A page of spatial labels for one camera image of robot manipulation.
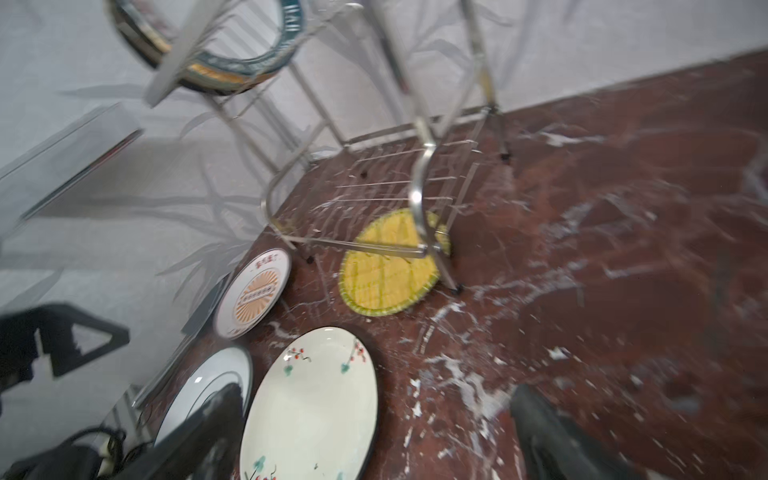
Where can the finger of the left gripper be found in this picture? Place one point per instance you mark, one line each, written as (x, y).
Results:
(47, 330)

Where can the green rim white plate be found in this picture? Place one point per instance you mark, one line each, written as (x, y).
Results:
(245, 44)

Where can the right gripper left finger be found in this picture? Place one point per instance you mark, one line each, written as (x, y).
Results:
(204, 446)

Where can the steel dish rack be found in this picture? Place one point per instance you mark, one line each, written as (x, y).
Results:
(430, 134)

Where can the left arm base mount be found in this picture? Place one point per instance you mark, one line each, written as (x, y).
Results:
(70, 460)

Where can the white plate black emblem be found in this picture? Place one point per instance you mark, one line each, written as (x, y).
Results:
(230, 365)

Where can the yellow green woven plate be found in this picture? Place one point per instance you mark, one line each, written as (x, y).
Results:
(379, 285)

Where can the left orange sunburst plate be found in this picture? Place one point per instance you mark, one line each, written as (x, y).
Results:
(252, 293)

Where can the cream floral plate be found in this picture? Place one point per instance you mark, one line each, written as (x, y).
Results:
(315, 413)

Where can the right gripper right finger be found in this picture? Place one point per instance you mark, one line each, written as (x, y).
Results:
(554, 446)

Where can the clear plastic wall shelf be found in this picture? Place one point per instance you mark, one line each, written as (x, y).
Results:
(38, 177)

